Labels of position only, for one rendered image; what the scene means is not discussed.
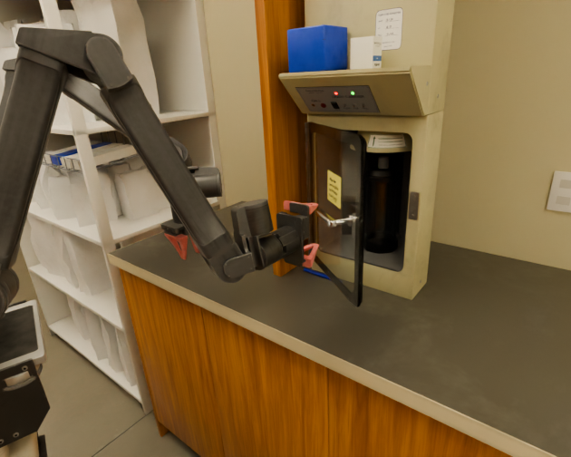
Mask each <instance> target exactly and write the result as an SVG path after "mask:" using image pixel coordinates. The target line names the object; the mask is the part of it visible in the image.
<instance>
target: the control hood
mask: <svg viewBox="0 0 571 457"><path fill-rule="evenodd" d="M278 78H279V79H280V81H281V82H282V84H283V85H284V86H285V88H286V89H287V91H288V92H289V94H290V95H291V97H292V98H293V100H294V101H295V103H296V105H297V106H298V108H299V109H300V111H301V112H302V113H312V114H352V115H392V116H425V115H426V114H428V106H429V96H430V85H431V66H430V65H420V66H403V67H386V68H370V69H353V70H337V71H321V72H304V73H280V74H279V75H278ZM355 85H369V87H370V89H371V92H372V94H373V98H374V100H375V101H376V104H377V106H378V108H379V111H380V112H310V111H309V109H308V108H307V106H306V105H305V103H304V101H303V99H302V98H301V96H300V95H299V93H298V92H297V90H296V88H295V87H323V86H355Z"/></svg>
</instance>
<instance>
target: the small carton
mask: <svg viewBox="0 0 571 457"><path fill-rule="evenodd" d="M381 64H382V37H379V36H366V37H358V38H351V56H350V70H353V69H370V68H381Z"/></svg>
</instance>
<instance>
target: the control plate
mask: <svg viewBox="0 0 571 457"><path fill-rule="evenodd" d="M295 88H296V90H297V92H298V93H299V95H300V96H301V98H302V99H303V101H304V103H305V105H306V106H307V108H308V109H309V111H310V112H380V111H379V108H378V106H377V104H376V101H375V100H374V98H373V94H372V92H371V89H370V87H369V85H355V86H323V87H295ZM334 92H338V95H335V94H334ZM351 92H355V95H352V94H351ZM330 102H337V104H338V106H339V108H340V109H334V107H333V105H332V104H331V103H330ZM312 103H313V104H314V105H315V107H314V106H312V105H311V104H312ZM321 103H324V104H325V105H326V107H325V108H323V107H322V106H321ZM344 103H346V104H347V106H345V107H344ZM353 103H355V104H356V106H354V107H353ZM363 103H364V104H365V105H366V106H364V107H363V106H362V104H363Z"/></svg>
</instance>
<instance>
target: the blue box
mask: <svg viewBox="0 0 571 457"><path fill-rule="evenodd" d="M287 45H288V66H289V72H290V73H304V72H321V71H337V70H346V69H347V27H343V26H335V25H327V24H321V25H315V26H308V27H302V28H295V29H289V30H287Z"/></svg>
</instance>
